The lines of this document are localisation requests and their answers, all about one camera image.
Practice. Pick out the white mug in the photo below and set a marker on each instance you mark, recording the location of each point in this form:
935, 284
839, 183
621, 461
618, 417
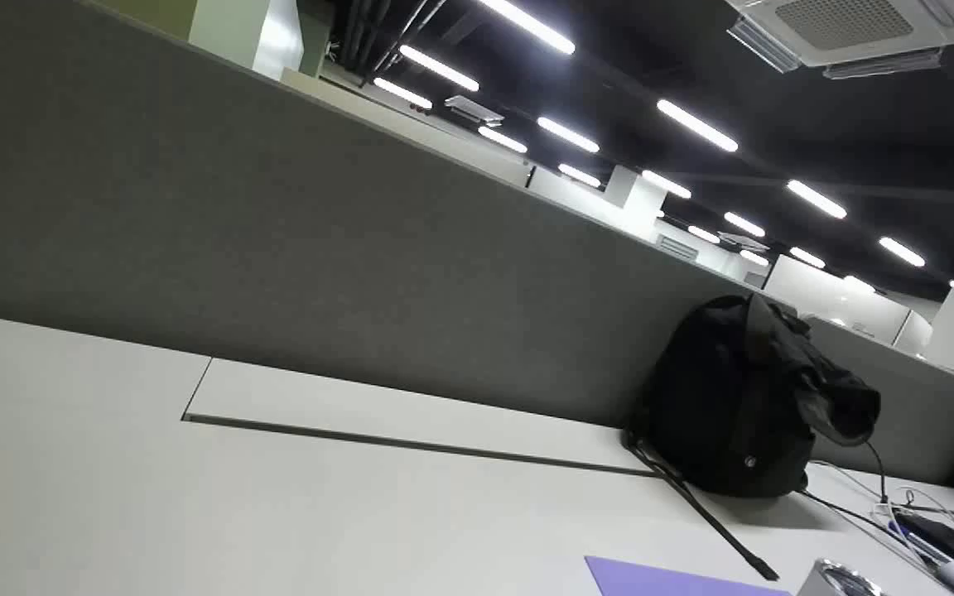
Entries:
816, 574

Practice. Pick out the grey desk partition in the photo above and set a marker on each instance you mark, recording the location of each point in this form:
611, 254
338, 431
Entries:
281, 244

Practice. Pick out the long ceiling light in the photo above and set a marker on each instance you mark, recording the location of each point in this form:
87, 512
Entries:
903, 254
567, 132
401, 95
816, 199
696, 123
439, 68
529, 25

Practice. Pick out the ceiling air conditioner unit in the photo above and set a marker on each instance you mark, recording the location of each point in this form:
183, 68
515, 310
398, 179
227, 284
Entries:
854, 27

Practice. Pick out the black backpack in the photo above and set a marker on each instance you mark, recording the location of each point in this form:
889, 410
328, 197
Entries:
730, 399

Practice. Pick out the purple mat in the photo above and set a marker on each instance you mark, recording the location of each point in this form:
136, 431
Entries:
653, 580

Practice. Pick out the black computer mouse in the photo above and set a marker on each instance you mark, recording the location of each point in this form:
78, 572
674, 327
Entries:
935, 536

